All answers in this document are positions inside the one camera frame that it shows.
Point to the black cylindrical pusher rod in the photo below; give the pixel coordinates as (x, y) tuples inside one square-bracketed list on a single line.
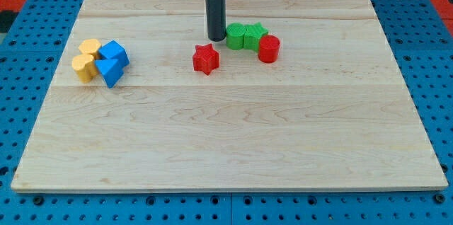
[(216, 19)]

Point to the red star block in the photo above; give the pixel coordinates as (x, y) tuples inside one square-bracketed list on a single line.
[(205, 58)]

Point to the green star block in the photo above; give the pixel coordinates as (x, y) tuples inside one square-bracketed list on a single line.
[(254, 32)]

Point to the green cylinder block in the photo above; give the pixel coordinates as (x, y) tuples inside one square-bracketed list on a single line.
[(235, 36)]

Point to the red cylinder block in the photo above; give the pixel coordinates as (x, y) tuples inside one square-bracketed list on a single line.
[(269, 47)]

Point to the blue cube block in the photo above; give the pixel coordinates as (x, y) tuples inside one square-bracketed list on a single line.
[(113, 50)]

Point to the blue triangle block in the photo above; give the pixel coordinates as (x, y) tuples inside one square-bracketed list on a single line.
[(111, 71)]

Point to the yellow hexagon block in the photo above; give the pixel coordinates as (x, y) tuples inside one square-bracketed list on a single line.
[(90, 46)]

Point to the yellow heart block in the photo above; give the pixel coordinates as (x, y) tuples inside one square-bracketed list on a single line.
[(85, 67)]

